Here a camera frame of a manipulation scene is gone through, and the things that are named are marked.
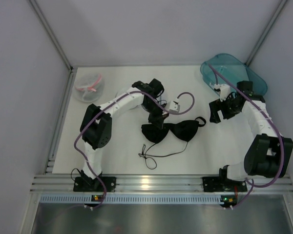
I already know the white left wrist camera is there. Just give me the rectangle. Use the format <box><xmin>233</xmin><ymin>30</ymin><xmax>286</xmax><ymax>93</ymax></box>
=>
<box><xmin>166</xmin><ymin>98</ymin><xmax>180</xmax><ymax>115</ymax></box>

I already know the white slotted cable duct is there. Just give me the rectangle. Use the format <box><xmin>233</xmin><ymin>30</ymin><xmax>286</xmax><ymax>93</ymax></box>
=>
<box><xmin>40</xmin><ymin>194</ymin><xmax>237</xmax><ymax>203</ymax></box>

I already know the aluminium front rail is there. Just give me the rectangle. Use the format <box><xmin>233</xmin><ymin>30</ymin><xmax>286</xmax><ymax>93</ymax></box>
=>
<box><xmin>30</xmin><ymin>174</ymin><xmax>293</xmax><ymax>195</ymax></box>

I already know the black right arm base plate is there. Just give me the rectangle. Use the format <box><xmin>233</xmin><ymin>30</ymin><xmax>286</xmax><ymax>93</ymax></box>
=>
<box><xmin>202</xmin><ymin>176</ymin><xmax>248</xmax><ymax>193</ymax></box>

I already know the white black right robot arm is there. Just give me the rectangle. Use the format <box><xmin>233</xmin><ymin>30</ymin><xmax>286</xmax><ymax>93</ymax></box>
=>
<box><xmin>209</xmin><ymin>81</ymin><xmax>293</xmax><ymax>181</ymax></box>

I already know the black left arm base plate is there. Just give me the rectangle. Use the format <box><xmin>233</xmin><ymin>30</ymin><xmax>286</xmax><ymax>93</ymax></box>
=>
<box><xmin>73</xmin><ymin>176</ymin><xmax>116</xmax><ymax>192</ymax></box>

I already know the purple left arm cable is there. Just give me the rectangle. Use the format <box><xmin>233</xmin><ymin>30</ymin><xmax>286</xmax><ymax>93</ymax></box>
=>
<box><xmin>73</xmin><ymin>90</ymin><xmax>195</xmax><ymax>209</ymax></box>

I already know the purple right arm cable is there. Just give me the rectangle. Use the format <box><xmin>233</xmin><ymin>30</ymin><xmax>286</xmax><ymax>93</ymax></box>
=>
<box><xmin>208</xmin><ymin>63</ymin><xmax>288</xmax><ymax>209</ymax></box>

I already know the left aluminium corner post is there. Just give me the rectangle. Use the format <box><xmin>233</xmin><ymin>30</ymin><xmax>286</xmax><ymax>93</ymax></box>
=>
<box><xmin>29</xmin><ymin>0</ymin><xmax>74</xmax><ymax>72</ymax></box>

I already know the right aluminium corner post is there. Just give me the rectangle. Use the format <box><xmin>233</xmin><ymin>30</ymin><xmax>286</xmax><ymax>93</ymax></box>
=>
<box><xmin>244</xmin><ymin>0</ymin><xmax>290</xmax><ymax>66</ymax></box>

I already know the teal plastic tray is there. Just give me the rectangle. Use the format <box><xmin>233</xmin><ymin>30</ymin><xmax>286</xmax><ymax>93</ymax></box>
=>
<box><xmin>200</xmin><ymin>53</ymin><xmax>268</xmax><ymax>96</ymax></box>

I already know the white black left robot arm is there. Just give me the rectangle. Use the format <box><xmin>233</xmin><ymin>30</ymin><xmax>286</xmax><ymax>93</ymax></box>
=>
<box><xmin>80</xmin><ymin>79</ymin><xmax>168</xmax><ymax>179</ymax></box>

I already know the blue-trimmed white mesh laundry bag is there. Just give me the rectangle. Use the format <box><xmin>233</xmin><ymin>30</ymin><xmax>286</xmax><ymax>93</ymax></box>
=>
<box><xmin>115</xmin><ymin>86</ymin><xmax>167</xmax><ymax>113</ymax></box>

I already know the thin black cable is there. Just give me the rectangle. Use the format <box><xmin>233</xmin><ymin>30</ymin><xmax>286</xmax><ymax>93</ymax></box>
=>
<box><xmin>138</xmin><ymin>141</ymin><xmax>189</xmax><ymax>170</ymax></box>

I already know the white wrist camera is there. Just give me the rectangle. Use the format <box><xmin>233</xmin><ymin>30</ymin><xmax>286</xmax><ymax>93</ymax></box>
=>
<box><xmin>166</xmin><ymin>98</ymin><xmax>180</xmax><ymax>115</ymax></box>
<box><xmin>213</xmin><ymin>84</ymin><xmax>231</xmax><ymax>102</ymax></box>

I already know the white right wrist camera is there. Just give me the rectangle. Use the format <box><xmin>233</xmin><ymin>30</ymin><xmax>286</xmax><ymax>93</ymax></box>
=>
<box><xmin>213</xmin><ymin>84</ymin><xmax>231</xmax><ymax>102</ymax></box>

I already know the aluminium corner post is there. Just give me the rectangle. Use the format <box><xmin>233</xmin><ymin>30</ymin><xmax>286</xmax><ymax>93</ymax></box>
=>
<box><xmin>29</xmin><ymin>0</ymin><xmax>74</xmax><ymax>72</ymax></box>
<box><xmin>244</xmin><ymin>0</ymin><xmax>290</xmax><ymax>66</ymax></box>

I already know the black bra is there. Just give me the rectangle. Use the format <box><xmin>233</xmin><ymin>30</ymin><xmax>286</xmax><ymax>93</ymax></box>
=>
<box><xmin>141</xmin><ymin>117</ymin><xmax>207</xmax><ymax>144</ymax></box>

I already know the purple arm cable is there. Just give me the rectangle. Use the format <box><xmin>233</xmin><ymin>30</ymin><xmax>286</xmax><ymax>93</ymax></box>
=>
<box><xmin>208</xmin><ymin>63</ymin><xmax>288</xmax><ymax>209</ymax></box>
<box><xmin>73</xmin><ymin>90</ymin><xmax>195</xmax><ymax>209</ymax></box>

